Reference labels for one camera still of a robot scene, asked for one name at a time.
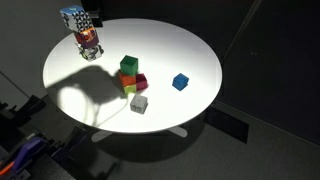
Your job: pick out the purple red patterned cube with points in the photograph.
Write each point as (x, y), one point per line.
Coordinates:
(87, 37)

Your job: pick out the green block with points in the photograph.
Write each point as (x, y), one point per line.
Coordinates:
(128, 65)

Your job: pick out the black stand equipment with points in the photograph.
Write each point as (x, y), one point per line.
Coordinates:
(20, 110)

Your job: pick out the yellow-green block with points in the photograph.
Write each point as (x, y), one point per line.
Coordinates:
(130, 89)

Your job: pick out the black white patterned cube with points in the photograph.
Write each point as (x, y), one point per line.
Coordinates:
(90, 53)

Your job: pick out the orange block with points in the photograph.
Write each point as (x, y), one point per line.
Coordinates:
(127, 80)

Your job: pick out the blue block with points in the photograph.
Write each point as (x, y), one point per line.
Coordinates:
(180, 82)

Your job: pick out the purple orange clamp device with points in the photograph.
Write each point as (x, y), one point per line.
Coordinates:
(25, 153)

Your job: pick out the blue white triangle-print cube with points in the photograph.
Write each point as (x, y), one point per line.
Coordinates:
(76, 18)

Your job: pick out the black perforated cube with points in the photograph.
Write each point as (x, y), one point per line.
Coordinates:
(138, 104)

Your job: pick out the magenta block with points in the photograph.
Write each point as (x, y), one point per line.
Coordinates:
(142, 81)

